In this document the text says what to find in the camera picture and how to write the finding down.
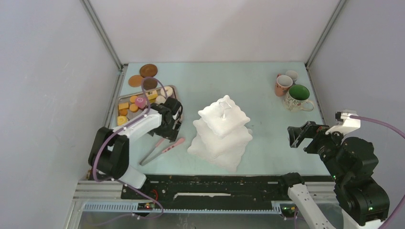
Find yellow square cake piece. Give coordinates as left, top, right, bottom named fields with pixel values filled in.
left=118, top=102, right=130, bottom=110

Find small white cup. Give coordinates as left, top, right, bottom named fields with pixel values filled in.
left=285, top=70, right=299, bottom=83

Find yellow swirl roll cake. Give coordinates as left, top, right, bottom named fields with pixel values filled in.
left=117, top=115, right=128, bottom=126

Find metal serving tray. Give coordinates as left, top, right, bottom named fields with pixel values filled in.
left=117, top=87, right=161, bottom=121

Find dark brown round coaster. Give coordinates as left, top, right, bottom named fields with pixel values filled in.
left=139, top=63, right=158, bottom=78

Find pink mug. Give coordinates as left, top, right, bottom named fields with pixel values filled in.
left=275, top=74, right=293, bottom=97

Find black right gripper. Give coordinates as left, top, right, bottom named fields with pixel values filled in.
left=287, top=118, right=349, bottom=180

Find green-inside floral mug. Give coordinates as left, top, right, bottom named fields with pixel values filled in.
left=283, top=84, right=315, bottom=112

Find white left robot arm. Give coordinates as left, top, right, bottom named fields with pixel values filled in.
left=88, top=97, right=183, bottom=199

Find pink-tipped metal tongs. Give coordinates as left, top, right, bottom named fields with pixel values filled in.
left=139, top=137, right=185, bottom=166

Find light brown round coaster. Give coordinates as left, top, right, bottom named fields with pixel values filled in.
left=128, top=75, right=144, bottom=87

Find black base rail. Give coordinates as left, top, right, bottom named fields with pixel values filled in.
left=140, top=175, right=292, bottom=211

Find white frosted donut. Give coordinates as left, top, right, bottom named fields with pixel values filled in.
left=160, top=86, right=173, bottom=98

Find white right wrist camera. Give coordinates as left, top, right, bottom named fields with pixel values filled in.
left=325, top=109, right=361, bottom=136

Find darkest brown round coaster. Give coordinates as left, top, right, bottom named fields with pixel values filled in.
left=143, top=78, right=158, bottom=90

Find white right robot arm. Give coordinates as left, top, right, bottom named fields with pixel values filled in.
left=287, top=120, right=390, bottom=228

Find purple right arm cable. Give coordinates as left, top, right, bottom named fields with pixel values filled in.
left=349, top=115, right=405, bottom=229

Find white three-tier cake stand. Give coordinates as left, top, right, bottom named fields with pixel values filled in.
left=187, top=95, right=253, bottom=172

